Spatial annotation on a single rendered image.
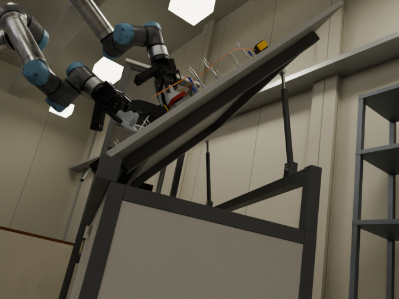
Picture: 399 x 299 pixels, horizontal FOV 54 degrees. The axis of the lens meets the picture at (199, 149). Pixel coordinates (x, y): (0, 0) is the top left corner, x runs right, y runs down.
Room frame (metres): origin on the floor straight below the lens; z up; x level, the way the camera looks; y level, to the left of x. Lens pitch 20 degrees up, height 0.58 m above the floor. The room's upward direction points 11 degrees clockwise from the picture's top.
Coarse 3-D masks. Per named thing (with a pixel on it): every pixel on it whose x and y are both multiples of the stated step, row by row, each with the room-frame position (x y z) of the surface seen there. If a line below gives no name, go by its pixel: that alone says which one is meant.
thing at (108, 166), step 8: (104, 160) 0.96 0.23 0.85; (112, 160) 0.97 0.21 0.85; (120, 160) 0.97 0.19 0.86; (104, 168) 0.96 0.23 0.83; (112, 168) 0.97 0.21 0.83; (96, 176) 0.96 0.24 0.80; (104, 176) 0.96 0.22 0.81; (112, 176) 0.97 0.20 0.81; (96, 184) 1.04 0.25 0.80; (104, 184) 1.02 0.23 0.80; (96, 192) 1.16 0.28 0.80; (104, 192) 1.13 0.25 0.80; (88, 200) 1.32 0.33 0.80; (96, 200) 1.29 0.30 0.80; (88, 208) 1.50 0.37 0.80; (96, 208) 1.46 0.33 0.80; (88, 216) 1.72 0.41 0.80; (88, 224) 2.04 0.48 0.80
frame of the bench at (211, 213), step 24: (120, 192) 0.98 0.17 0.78; (144, 192) 0.99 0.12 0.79; (192, 216) 1.02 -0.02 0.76; (216, 216) 1.04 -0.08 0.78; (240, 216) 1.06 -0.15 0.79; (96, 240) 0.97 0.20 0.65; (312, 240) 1.11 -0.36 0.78; (96, 264) 0.97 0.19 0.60; (312, 264) 1.11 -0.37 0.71; (96, 288) 0.98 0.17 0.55; (312, 288) 1.12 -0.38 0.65
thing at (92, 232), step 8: (104, 200) 1.03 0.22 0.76; (96, 216) 1.35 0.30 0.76; (96, 224) 1.15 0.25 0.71; (88, 232) 1.49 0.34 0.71; (88, 240) 1.47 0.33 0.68; (88, 248) 1.25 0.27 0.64; (88, 256) 1.07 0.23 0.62; (80, 272) 1.41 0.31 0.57; (80, 280) 1.21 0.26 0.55; (80, 288) 1.05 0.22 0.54
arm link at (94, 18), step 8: (72, 0) 1.22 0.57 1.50; (80, 0) 1.22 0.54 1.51; (88, 0) 1.23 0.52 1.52; (80, 8) 1.24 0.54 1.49; (88, 8) 1.24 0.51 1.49; (96, 8) 1.25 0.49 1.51; (88, 16) 1.25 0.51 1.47; (96, 16) 1.25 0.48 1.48; (88, 24) 1.28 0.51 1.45; (96, 24) 1.27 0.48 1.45; (104, 24) 1.27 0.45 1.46; (96, 32) 1.29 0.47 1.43; (104, 32) 1.29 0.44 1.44; (112, 32) 1.30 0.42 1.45; (104, 40) 1.31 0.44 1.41; (112, 40) 1.29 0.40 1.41; (104, 48) 1.34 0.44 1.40; (112, 48) 1.31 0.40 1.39; (112, 56) 1.36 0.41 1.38; (120, 56) 1.37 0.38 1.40
